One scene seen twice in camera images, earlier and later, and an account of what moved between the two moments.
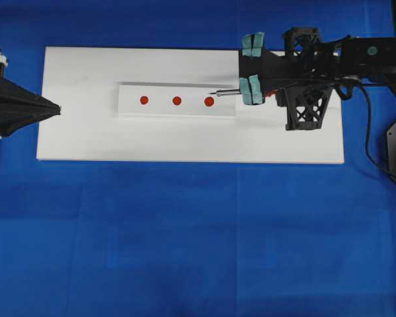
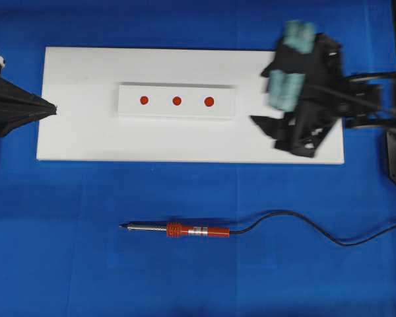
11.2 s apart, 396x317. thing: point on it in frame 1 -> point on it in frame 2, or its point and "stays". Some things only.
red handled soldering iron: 267,94 -> 179,229
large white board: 78,117 stays
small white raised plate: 175,100 stays
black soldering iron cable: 368,158 -> 323,232
